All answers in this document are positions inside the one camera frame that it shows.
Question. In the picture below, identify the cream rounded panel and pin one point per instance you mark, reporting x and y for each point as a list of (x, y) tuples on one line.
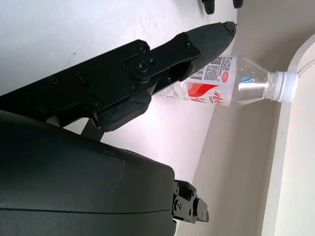
[(300, 147)]

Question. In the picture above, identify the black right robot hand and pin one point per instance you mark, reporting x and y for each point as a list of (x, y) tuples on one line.
[(73, 184)]

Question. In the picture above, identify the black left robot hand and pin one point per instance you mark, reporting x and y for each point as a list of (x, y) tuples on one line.
[(208, 6)]

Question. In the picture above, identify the clear plastic water bottle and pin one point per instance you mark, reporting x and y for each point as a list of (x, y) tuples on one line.
[(221, 81)]

